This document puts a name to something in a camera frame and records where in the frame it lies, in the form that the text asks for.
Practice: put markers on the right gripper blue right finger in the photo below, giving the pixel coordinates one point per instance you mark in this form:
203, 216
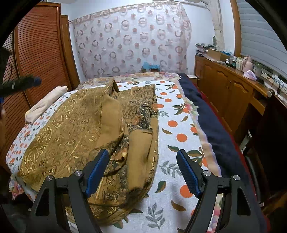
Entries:
238, 213

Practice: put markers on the pink tissue pack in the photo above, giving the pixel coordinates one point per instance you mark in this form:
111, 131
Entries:
250, 75

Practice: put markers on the box with blue cloth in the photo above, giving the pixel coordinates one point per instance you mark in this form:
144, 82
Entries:
150, 68

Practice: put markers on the brown gold patterned garment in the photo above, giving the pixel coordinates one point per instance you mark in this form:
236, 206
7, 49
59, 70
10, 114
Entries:
125, 123

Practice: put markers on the orange fruit print blanket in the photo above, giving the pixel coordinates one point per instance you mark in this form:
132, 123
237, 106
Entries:
168, 206

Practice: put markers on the navy blue bed sheet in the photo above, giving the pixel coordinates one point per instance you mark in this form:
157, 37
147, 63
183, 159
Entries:
228, 156

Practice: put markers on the grey window roller blind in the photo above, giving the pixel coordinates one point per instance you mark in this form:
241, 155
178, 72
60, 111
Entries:
259, 40

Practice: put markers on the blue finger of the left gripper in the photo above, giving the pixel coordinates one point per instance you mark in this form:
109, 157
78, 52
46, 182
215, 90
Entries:
11, 87

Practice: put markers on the sheer circle patterned curtain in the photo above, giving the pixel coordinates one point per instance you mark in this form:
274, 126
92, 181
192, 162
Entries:
120, 40

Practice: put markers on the cardboard box on sideboard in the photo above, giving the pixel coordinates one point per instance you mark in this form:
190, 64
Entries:
217, 55

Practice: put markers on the person's left hand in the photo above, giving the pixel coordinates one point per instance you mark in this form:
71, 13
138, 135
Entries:
2, 127

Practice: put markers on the long wooden sideboard cabinet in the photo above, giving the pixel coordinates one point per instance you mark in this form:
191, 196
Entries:
236, 99

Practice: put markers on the brown louvered wooden wardrobe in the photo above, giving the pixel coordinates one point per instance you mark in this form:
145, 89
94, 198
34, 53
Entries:
40, 46

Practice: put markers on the stack of folded fabrics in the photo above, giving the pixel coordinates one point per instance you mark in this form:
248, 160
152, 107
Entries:
203, 48

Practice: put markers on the floral rose bed quilt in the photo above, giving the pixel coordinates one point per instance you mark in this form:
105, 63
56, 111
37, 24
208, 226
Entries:
133, 78

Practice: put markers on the pale pink pillow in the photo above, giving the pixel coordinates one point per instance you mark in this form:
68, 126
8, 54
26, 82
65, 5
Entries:
39, 108

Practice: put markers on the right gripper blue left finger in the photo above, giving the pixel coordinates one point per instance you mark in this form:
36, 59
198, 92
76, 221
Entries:
48, 212

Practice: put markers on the white bottles on sideboard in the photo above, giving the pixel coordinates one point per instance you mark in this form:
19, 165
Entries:
235, 62

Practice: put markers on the beige tied side curtain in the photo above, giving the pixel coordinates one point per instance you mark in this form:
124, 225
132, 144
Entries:
214, 8

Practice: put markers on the pink thermos jug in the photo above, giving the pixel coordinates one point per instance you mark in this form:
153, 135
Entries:
247, 64

